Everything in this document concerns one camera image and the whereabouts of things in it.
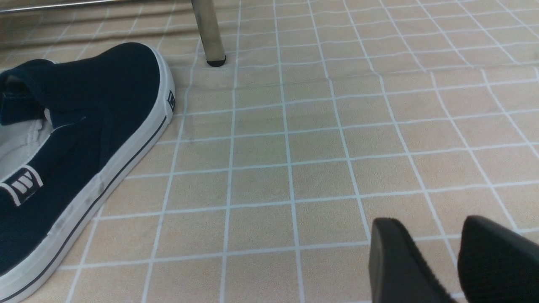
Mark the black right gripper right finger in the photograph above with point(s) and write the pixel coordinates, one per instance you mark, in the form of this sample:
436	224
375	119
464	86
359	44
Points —
497	265

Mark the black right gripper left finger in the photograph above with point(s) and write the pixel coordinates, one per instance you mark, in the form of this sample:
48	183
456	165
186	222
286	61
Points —
398	273

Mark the stainless steel shoe rack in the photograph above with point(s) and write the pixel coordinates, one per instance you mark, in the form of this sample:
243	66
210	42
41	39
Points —
204	12

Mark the checkered beige tablecloth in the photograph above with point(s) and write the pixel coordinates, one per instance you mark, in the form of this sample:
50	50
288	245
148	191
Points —
327	114

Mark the navy slip-on shoe right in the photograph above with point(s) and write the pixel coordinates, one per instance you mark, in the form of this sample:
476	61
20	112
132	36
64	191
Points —
70	133

